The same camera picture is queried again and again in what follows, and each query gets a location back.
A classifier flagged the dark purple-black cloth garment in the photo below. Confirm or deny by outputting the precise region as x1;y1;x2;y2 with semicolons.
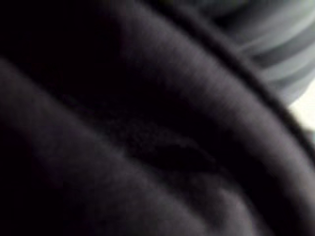
0;0;315;236

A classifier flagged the grey striped fabric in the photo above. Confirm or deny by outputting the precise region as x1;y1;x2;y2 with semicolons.
196;0;315;104

